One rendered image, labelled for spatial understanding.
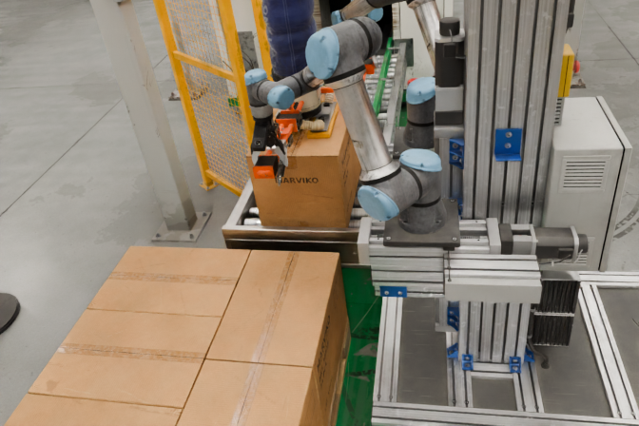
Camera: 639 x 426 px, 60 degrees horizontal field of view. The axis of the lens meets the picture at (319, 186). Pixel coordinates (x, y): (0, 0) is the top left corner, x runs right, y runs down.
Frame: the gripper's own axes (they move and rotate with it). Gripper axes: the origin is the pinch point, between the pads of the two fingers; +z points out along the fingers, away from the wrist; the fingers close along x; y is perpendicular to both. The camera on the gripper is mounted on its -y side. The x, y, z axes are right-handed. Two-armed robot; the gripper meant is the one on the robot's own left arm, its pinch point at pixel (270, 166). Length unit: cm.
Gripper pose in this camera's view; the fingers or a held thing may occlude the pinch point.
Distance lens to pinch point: 200.6
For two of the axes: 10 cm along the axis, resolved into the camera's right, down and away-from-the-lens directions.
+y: 1.6, -5.6, 8.1
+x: -9.8, 0.0, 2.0
